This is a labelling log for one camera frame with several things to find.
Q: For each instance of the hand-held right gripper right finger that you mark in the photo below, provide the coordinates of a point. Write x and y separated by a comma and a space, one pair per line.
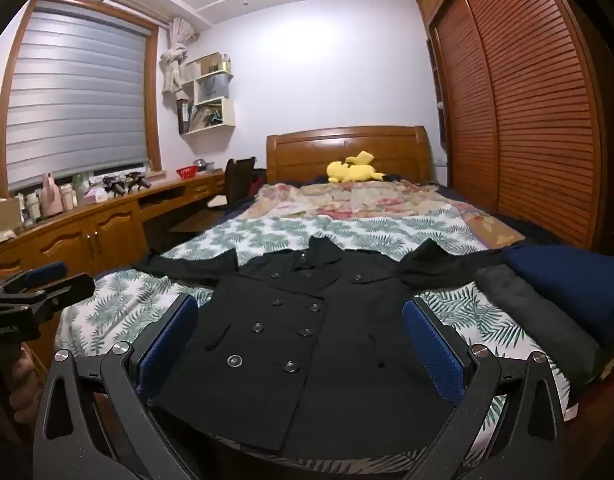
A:
432, 350

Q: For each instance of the white paper sheet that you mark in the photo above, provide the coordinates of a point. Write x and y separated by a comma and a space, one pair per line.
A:
218, 202

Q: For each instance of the wooden window frame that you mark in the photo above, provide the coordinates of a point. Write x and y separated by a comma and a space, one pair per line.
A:
154, 110

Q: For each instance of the folded dark grey garment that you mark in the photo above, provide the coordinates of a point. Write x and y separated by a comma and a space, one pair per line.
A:
527, 310

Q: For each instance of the white bottle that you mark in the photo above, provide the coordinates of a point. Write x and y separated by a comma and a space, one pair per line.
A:
68, 199

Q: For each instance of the row of books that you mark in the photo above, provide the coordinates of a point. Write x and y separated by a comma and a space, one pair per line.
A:
207, 116

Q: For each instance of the tied cream curtain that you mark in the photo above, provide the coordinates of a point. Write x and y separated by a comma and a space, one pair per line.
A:
174, 60

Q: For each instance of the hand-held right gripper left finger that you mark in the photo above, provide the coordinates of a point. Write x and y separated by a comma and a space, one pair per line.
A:
167, 350

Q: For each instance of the wooden louvered wardrobe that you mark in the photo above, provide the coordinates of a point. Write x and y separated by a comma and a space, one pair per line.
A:
527, 110

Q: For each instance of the yellow plush toy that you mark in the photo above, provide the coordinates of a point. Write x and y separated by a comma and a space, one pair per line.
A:
349, 172

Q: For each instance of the cardboard box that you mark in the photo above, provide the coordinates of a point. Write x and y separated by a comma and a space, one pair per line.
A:
4, 217

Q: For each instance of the red basket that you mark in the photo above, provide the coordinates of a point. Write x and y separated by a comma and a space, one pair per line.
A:
187, 173

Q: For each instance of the grey metal pot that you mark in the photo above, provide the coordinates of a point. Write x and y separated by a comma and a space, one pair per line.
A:
204, 164

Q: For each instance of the wooden desk cabinet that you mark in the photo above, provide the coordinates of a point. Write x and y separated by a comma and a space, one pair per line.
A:
102, 230

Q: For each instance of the person's left hand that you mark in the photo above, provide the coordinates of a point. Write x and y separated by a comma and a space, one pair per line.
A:
23, 377

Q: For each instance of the white wall shelf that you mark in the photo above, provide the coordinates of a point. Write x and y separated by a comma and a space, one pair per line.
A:
228, 115

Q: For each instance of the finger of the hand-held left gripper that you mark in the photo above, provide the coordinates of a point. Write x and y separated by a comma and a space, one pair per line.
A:
72, 287
44, 274

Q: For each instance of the grey paper bag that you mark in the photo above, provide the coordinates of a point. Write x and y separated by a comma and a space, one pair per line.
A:
212, 89

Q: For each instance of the black coat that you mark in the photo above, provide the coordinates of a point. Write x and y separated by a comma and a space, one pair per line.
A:
307, 360

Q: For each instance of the grey window blind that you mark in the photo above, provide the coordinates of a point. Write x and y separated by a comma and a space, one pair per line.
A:
77, 90

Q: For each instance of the dark wooden chair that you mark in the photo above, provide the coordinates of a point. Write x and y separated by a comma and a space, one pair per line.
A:
239, 175

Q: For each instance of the pink bottle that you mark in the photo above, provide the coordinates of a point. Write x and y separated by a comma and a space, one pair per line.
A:
51, 197

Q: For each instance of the black handheld gadget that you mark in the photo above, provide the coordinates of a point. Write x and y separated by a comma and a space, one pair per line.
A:
113, 185
137, 181

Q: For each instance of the pink tissue box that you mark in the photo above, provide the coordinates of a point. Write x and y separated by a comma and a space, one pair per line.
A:
96, 196

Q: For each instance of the black binder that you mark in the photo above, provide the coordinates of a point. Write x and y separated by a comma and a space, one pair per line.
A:
183, 116

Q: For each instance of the folded navy garment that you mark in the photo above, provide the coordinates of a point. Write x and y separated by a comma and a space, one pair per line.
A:
577, 280

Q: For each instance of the green bottle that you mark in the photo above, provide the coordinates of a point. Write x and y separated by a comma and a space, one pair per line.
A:
81, 187

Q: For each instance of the wooden headboard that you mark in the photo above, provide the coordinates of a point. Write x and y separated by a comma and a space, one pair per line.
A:
307, 155

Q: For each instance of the leaf print bed sheet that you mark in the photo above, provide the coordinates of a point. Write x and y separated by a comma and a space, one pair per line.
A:
267, 235

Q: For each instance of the floral blanket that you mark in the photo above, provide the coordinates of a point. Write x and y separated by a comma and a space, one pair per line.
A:
367, 200

